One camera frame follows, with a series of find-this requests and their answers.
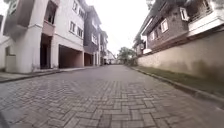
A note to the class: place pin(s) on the green tree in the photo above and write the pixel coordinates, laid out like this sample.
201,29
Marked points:
126,53

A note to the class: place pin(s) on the grass verge strip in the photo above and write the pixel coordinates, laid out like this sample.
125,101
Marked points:
186,79

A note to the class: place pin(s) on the white multi-storey building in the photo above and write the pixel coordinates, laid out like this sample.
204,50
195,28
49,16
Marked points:
33,33

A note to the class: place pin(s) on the brown brick house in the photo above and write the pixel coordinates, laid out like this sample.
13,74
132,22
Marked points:
173,23

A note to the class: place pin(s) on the white distant building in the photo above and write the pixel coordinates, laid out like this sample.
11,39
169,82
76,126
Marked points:
110,57

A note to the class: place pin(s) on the beige boundary wall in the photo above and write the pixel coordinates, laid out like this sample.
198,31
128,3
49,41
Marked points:
186,56

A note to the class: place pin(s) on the concrete pavement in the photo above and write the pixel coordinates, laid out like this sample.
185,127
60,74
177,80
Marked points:
30,74

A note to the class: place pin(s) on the dark grey building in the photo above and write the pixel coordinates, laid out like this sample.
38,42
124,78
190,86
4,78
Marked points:
91,36

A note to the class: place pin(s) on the grey brick paved road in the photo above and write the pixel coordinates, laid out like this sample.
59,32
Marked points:
110,96

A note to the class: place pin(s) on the concrete kerb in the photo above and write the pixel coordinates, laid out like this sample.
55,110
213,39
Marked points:
173,84

